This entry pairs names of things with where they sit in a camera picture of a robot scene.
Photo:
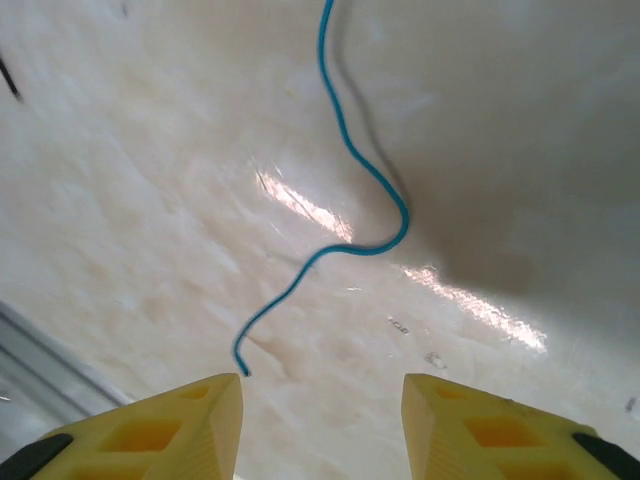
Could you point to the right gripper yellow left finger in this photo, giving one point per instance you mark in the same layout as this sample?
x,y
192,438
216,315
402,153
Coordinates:
x,y
150,440

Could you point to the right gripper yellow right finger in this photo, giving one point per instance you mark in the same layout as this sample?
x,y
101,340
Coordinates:
x,y
490,435

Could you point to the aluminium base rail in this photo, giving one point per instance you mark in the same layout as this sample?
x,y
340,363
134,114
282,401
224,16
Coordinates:
x,y
45,360

